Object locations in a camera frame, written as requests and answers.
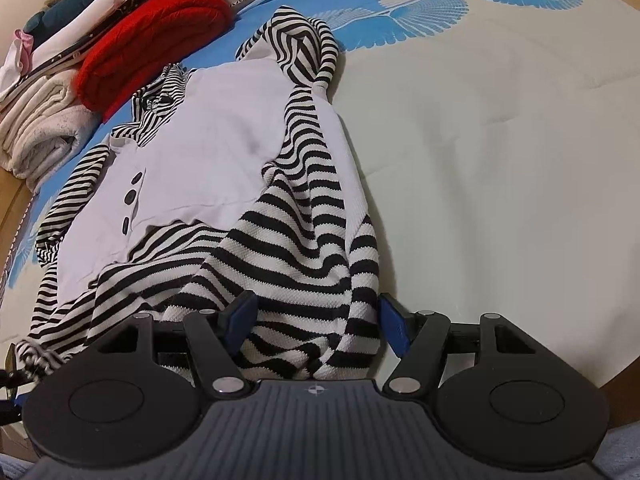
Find cream folded blanket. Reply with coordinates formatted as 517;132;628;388
0;76;102;194

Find blue cream printed bed mat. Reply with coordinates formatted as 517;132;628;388
0;0;640;411

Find red folded sweater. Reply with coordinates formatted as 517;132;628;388
75;0;233;123

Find black white striped garment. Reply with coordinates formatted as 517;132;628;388
15;5;396;382

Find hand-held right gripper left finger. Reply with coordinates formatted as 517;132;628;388
92;291;257;401

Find dark trimmed folded garment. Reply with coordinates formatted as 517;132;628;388
20;0;162;87

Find person's blue trousers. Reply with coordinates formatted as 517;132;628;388
594;410;640;480

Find white folded cloth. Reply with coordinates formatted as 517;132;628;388
30;0;168;61

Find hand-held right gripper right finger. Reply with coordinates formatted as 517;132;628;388
378;294;546;397

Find pink cloth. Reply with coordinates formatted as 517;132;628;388
0;29;37;97

